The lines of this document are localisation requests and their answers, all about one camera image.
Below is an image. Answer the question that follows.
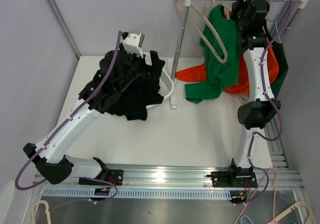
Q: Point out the orange t shirt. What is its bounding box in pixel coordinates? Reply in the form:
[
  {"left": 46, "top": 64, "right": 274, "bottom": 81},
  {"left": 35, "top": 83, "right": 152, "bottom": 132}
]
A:
[{"left": 175, "top": 40, "right": 280, "bottom": 96}]

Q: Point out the blue hanger bottom right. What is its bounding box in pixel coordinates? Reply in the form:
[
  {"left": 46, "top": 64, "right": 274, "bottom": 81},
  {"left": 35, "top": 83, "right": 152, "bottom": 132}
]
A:
[{"left": 239, "top": 215, "right": 254, "bottom": 224}]

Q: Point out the pink wire hanger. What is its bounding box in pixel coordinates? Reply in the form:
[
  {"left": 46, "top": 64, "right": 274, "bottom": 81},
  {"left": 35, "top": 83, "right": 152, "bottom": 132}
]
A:
[{"left": 263, "top": 0, "right": 273, "bottom": 43}]

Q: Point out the dark green t shirt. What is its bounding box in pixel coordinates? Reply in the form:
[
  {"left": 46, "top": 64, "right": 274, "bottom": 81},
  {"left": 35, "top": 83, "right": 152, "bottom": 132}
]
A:
[{"left": 267, "top": 41, "right": 289, "bottom": 99}]

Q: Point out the aluminium mounting rail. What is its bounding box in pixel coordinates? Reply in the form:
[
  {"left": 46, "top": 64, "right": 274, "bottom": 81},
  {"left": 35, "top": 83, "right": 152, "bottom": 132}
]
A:
[{"left": 31, "top": 156, "right": 306, "bottom": 190}]

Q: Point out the white perforated plastic basket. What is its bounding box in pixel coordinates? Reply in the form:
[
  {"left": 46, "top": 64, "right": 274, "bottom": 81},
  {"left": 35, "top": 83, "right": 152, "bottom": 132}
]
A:
[{"left": 143, "top": 52, "right": 175, "bottom": 111}]

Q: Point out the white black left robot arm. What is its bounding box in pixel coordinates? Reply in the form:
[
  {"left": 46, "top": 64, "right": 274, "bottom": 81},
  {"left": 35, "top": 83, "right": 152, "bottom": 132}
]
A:
[{"left": 23, "top": 50, "right": 165, "bottom": 184}]

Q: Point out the black t shirt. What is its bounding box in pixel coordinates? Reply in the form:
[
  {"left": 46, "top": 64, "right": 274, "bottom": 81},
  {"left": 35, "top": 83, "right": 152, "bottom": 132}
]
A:
[{"left": 106, "top": 76, "right": 164, "bottom": 121}]

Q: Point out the blue wire hanger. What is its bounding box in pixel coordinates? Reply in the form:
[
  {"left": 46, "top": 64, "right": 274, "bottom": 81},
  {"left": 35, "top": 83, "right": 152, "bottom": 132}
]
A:
[{"left": 270, "top": 0, "right": 287, "bottom": 34}]

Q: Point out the beige plastic hanger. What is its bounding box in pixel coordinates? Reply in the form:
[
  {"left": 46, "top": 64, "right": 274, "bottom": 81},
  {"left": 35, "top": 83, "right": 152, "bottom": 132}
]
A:
[{"left": 174, "top": 0, "right": 229, "bottom": 64}]

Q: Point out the pink hanger bottom right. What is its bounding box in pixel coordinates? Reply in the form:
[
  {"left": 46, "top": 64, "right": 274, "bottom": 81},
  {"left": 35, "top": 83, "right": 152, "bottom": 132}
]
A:
[{"left": 233, "top": 167, "right": 278, "bottom": 224}]

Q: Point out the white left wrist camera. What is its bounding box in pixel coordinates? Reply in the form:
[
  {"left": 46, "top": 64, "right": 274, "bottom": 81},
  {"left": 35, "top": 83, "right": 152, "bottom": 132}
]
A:
[{"left": 122, "top": 30, "right": 145, "bottom": 58}]

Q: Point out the white slotted cable duct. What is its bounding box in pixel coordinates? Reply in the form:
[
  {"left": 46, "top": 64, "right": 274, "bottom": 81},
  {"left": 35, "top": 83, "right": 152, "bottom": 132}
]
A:
[{"left": 42, "top": 187, "right": 232, "bottom": 200}]

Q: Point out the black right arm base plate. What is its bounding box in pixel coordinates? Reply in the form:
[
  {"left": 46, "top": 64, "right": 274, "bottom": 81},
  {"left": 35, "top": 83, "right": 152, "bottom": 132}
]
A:
[{"left": 206, "top": 171, "right": 258, "bottom": 188}]

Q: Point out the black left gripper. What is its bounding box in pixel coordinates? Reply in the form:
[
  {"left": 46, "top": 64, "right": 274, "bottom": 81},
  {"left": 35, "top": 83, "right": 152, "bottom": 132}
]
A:
[{"left": 115, "top": 43, "right": 165, "bottom": 94}]

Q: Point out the white metal clothes rack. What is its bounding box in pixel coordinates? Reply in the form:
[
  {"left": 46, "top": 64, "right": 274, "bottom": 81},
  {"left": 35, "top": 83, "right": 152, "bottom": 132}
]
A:
[{"left": 170, "top": 0, "right": 309, "bottom": 85}]

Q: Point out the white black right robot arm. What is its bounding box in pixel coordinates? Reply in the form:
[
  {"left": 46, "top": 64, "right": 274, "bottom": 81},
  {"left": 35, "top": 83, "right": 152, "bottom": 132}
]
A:
[{"left": 227, "top": 0, "right": 281, "bottom": 186}]

